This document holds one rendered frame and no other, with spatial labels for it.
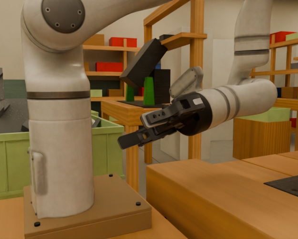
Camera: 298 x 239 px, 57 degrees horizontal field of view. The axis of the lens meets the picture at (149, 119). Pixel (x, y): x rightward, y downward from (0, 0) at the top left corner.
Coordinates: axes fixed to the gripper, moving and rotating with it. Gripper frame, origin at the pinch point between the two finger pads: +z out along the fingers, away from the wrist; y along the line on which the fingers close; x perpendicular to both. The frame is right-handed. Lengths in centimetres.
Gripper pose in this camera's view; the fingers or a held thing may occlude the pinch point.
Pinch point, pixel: (133, 133)
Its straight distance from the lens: 42.8
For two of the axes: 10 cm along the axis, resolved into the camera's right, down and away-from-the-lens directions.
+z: -7.9, 2.4, -5.6
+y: -4.5, 4.0, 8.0
